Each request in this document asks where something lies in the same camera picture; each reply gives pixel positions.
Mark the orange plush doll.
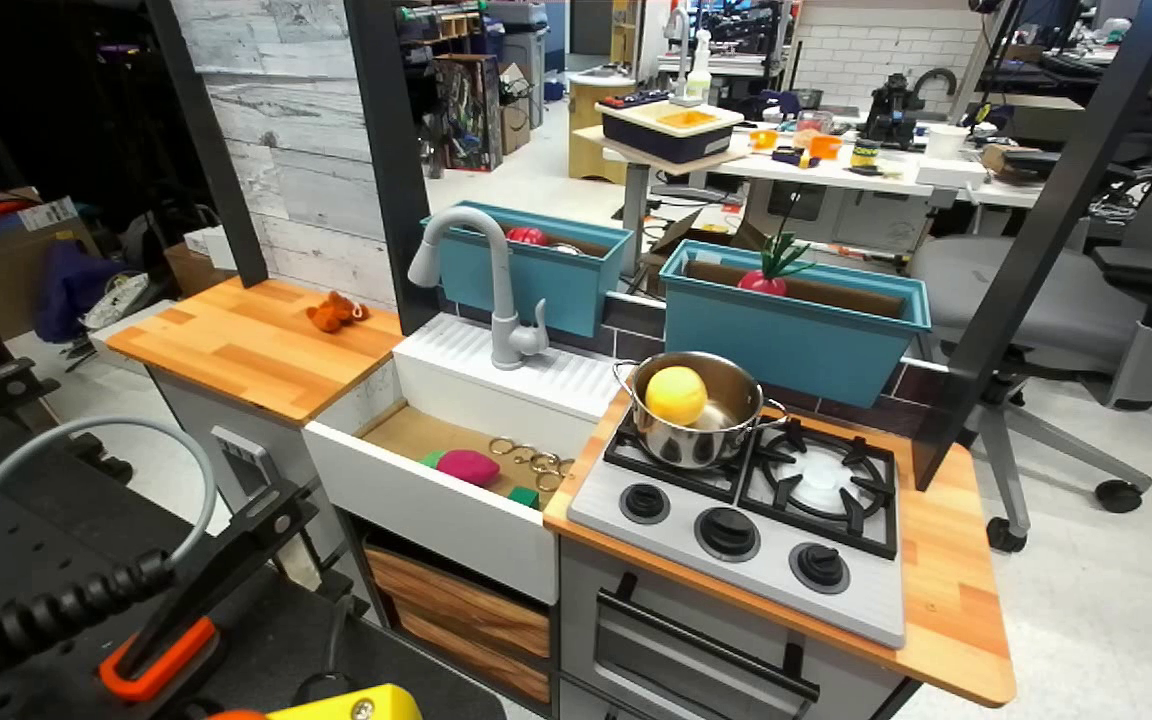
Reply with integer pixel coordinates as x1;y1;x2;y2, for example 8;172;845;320
305;288;372;335

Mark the white toy kitchen sink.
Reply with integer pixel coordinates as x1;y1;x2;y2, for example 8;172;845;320
300;306;632;610

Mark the teal plastic planter box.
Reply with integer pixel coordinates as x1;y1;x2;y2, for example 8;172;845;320
432;196;635;338
657;234;938;413

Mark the grey toy faucet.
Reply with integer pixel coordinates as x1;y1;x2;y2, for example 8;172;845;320
404;205;553;376

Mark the yellow toy lemon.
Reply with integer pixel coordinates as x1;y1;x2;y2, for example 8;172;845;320
640;364;714;429

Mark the pink toy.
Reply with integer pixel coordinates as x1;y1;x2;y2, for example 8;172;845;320
436;447;503;491

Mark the black stove knob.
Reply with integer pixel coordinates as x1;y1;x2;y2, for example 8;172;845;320
691;502;765;565
790;539;856;596
618;474;677;526

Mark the stainless steel pot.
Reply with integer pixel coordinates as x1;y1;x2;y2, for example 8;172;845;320
611;347;792;473

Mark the grey metal stand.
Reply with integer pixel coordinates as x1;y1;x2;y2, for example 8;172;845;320
618;157;665;290

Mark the tan cardboard sheet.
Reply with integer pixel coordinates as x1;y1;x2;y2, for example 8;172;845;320
359;401;579;502

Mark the toy radish with green leaves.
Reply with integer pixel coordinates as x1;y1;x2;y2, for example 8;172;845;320
733;230;811;299

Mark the grey toy stove top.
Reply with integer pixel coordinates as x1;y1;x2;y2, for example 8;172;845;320
564;413;912;653

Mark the light wooden cabinet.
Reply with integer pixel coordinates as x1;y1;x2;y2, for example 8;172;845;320
564;70;635;186

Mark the dark tray with yellow inside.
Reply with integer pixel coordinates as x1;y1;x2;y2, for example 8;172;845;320
598;96;750;169

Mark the wooden drawer front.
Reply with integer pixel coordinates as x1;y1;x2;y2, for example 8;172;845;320
359;534;560;712

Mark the cluttered storage shelf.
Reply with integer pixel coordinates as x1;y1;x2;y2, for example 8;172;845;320
398;0;557;176

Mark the grey toy oven door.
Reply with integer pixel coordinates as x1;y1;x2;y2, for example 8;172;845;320
553;534;912;720

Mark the white work table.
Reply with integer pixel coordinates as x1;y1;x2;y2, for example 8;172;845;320
722;137;1050;256

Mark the white spray bottle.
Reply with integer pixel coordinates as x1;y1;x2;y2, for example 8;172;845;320
680;27;722;106

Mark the orange cup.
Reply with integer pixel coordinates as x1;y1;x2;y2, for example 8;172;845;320
799;125;849;169

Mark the yellow tool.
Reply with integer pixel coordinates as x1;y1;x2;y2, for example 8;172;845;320
210;681;430;720

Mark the black machine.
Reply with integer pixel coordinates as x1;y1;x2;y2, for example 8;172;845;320
861;69;959;151

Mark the grey office chair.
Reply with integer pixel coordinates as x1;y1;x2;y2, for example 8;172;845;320
912;125;1152;554

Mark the blue bag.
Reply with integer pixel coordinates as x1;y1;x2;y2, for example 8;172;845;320
31;234;124;343

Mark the brown cardboard box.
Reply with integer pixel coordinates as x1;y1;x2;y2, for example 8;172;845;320
0;196;110;343

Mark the black oven door handle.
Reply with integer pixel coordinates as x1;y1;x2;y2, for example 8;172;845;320
592;584;825;709

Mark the grey plastic bracket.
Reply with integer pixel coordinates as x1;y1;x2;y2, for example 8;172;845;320
210;422;273;494

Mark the grey cable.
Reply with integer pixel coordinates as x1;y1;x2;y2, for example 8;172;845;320
0;413;223;617

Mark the black clamp with orange handle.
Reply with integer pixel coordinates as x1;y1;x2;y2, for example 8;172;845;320
92;474;330;709

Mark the black corrugated hose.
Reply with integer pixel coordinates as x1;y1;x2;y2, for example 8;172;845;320
0;546;182;696

